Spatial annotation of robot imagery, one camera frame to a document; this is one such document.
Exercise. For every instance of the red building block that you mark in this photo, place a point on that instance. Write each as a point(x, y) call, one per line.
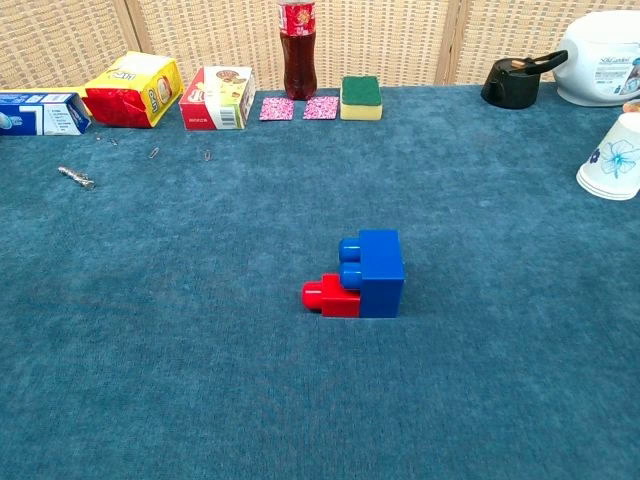
point(340, 302)

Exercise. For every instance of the blue building block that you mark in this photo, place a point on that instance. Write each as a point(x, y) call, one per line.
point(381, 275)

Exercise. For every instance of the pink patterned square coaster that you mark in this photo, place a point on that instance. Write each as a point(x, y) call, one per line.
point(321, 108)
point(277, 109)

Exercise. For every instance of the green and yellow sponge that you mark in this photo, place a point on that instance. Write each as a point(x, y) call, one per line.
point(361, 100)

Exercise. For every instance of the blue carpet tablecloth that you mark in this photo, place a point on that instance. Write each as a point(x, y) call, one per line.
point(200, 350)

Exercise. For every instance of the red and white biscuit box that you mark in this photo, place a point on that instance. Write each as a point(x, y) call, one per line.
point(215, 107)

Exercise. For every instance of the cola bottle with red label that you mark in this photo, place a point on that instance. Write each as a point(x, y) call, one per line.
point(298, 65)

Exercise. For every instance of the woven folding screen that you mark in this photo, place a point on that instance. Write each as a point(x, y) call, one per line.
point(400, 40)

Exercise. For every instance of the yellow and red snack box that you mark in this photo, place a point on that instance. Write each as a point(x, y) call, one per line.
point(130, 90)

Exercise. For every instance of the black lid cup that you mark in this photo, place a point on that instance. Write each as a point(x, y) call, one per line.
point(510, 87)

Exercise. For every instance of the silver metal screw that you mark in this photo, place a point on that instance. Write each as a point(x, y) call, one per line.
point(76, 178)

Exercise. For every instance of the blue and white toothpaste box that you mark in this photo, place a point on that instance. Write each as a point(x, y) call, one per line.
point(45, 115)

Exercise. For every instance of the white paper cup blue flower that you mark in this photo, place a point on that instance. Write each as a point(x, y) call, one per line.
point(612, 160)

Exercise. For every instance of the white rice cooker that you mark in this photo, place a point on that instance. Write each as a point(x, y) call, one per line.
point(595, 60)

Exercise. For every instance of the orange lidded jelly cup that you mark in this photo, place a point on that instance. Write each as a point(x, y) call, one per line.
point(634, 106)

